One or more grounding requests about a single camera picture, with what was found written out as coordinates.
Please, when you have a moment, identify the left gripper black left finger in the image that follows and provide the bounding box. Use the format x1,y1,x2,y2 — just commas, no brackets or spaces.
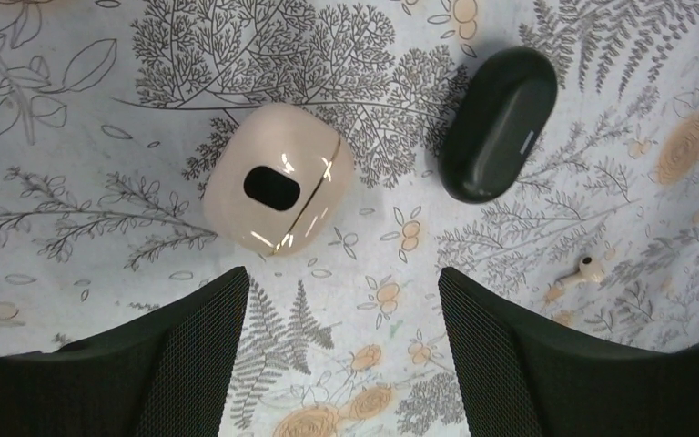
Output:
0,267,250,436

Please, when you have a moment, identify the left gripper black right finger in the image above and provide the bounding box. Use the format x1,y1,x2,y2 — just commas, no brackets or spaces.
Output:
438,268,699,436

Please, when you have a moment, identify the pink earbud charging case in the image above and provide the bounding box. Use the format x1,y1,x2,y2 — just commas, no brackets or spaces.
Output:
203,103,354,257

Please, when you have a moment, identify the black earbud charging case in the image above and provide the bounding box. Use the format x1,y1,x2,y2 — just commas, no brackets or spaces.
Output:
438,46,558,204

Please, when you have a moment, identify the floral table mat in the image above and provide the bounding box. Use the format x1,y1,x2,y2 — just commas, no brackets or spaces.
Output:
0,1,699,436

